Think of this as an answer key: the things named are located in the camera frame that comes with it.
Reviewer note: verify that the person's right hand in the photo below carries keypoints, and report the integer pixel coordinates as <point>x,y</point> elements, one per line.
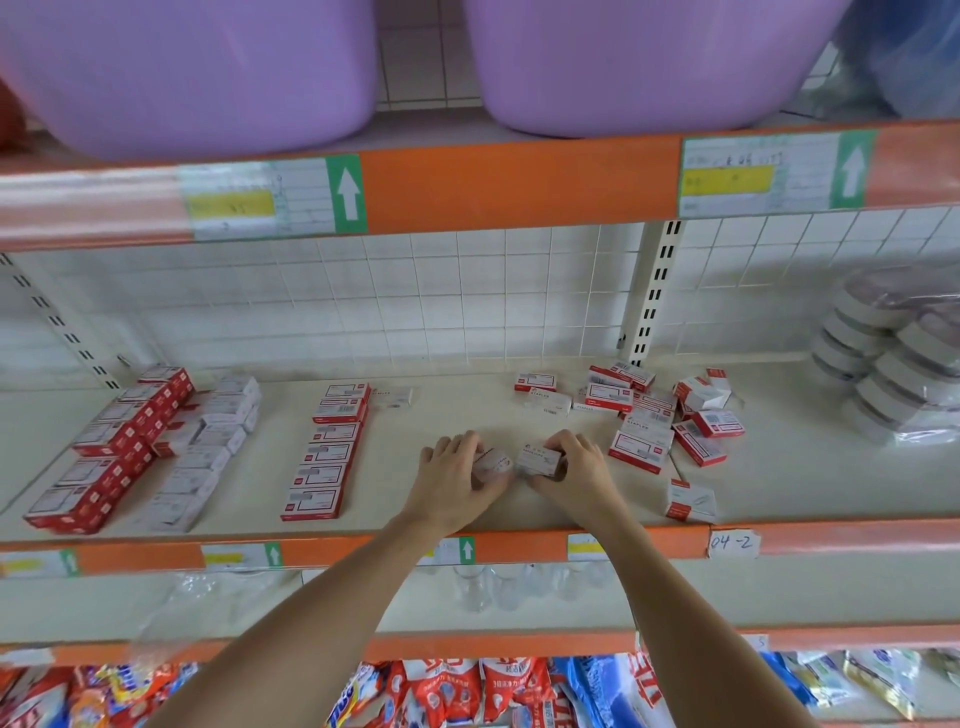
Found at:
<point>585,488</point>

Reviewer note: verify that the person's left hand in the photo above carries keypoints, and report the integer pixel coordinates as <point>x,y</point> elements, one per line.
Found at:
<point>450,488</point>

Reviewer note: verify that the pile of red white boxes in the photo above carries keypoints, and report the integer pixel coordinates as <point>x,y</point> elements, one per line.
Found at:
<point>645,428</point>

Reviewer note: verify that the white shelf with orange edges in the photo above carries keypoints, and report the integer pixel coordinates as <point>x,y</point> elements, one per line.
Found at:
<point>780,450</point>

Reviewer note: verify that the person's right forearm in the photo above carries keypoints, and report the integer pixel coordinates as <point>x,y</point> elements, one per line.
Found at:
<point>705,630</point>

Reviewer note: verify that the person's left forearm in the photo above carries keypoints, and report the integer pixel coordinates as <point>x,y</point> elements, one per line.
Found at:
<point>300,630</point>

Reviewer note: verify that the white perforated shelf upright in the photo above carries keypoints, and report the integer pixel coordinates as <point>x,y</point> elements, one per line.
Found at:
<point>653,293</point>
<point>60,318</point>

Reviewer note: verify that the small price label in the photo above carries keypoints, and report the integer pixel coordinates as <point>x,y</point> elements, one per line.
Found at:
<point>38,564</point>
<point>450,551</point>
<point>587,546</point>
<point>240,555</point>

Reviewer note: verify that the cluster of clear glasses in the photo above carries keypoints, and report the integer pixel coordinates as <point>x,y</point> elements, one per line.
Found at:
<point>525,585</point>

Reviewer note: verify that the white handwritten label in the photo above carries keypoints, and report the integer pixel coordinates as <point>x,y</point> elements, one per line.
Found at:
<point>734,543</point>

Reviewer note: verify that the pile of small colourful packets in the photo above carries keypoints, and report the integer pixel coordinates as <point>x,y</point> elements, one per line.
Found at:
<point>450,693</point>

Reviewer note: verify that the clear plastic bag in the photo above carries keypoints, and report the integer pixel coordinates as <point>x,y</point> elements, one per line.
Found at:
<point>203,608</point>

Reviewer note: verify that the stacks of wrapped containers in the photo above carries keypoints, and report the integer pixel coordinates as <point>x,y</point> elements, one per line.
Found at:
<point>893,360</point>

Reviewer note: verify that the large label with green arrow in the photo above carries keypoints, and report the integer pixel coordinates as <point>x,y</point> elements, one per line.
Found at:
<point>273,197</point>
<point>777,174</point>

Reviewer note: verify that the purple plastic basin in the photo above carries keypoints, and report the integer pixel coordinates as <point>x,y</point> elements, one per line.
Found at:
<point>180,68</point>
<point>645,60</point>

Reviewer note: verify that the blue plastic bag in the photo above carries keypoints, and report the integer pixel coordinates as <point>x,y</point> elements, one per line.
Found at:
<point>915,53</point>

